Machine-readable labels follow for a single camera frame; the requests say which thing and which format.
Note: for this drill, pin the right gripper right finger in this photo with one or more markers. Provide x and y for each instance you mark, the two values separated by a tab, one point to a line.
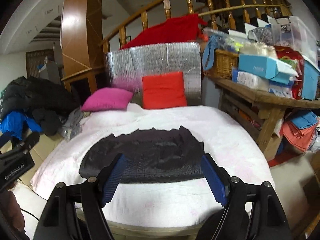
249	211

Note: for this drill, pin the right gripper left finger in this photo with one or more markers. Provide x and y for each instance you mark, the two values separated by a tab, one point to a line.
75	211

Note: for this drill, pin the black quilted jacket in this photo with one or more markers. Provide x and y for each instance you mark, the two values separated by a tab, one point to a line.
153	156

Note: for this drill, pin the cream leather sofa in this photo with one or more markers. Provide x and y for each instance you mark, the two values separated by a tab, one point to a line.
39	153

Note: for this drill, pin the blue jacket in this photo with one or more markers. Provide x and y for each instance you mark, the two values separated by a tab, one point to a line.
13	124

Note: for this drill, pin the white towel on sofa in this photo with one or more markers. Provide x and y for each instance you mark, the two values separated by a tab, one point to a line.
32	206

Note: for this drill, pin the pile of black coats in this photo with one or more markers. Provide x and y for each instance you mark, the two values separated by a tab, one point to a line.
40	99

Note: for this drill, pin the white bed blanket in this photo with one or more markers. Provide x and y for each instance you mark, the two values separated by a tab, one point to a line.
163	185

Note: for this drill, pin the grey folded garment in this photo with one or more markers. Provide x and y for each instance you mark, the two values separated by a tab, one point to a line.
72	125

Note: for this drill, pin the stack of coral cloths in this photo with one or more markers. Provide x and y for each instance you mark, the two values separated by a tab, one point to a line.
300	128

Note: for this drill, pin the wooden side table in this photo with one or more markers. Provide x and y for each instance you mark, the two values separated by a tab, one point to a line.
257	112

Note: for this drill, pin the magenta pillow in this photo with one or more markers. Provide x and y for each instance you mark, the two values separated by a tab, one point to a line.
107	99

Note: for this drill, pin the blue white tissue pack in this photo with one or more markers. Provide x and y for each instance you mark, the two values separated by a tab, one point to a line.
250	80

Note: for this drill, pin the silver foil insulation board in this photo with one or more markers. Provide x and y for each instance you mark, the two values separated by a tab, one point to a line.
126	67

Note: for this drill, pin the teal cardboard box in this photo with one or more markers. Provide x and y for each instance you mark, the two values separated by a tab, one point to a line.
266	67

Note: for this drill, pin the brown wooden pillar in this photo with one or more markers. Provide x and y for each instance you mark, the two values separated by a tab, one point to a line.
81	35

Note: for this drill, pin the red cushion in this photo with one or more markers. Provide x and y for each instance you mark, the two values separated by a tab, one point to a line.
164	91

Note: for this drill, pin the wicker basket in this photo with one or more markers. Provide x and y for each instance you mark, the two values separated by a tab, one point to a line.
224	62

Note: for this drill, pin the light blue cloth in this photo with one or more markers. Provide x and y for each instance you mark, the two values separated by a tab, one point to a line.
209	52

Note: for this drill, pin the clear plastic storage bin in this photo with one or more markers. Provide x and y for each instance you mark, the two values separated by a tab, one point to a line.
292	32

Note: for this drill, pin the red cloth on railing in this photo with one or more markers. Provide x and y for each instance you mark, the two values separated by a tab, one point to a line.
173	30

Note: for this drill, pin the wooden stair railing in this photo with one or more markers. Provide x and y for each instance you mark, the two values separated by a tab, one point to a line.
219	14

